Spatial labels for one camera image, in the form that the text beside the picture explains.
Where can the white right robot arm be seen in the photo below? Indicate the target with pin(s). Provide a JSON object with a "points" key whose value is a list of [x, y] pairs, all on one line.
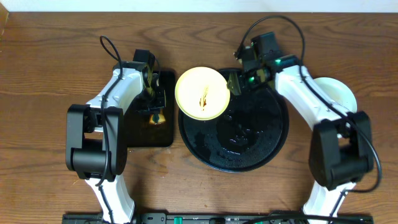
{"points": [[341, 152]]}

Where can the light blue plate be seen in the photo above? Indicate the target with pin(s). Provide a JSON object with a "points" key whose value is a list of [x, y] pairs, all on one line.
{"points": [[338, 91]]}

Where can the yellow green sponge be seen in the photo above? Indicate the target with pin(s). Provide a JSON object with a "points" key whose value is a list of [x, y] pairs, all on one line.
{"points": [[157, 117]]}

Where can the rectangular black tray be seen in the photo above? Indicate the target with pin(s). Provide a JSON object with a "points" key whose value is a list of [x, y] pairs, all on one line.
{"points": [[139, 133]]}

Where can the round black tray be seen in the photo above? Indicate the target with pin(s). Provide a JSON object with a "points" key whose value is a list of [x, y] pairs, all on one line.
{"points": [[247, 135]]}

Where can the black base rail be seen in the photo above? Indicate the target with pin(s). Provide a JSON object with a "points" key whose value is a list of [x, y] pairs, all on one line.
{"points": [[277, 217]]}

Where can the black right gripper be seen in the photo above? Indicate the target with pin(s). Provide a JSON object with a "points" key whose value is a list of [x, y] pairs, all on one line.
{"points": [[236, 89]]}

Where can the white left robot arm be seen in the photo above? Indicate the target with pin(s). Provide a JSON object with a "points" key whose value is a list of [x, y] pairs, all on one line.
{"points": [[96, 146]]}

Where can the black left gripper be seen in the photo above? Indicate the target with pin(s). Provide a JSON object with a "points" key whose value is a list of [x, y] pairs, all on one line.
{"points": [[156, 106]]}

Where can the yellow plate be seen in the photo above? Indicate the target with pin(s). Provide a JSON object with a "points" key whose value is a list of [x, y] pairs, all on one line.
{"points": [[202, 93]]}

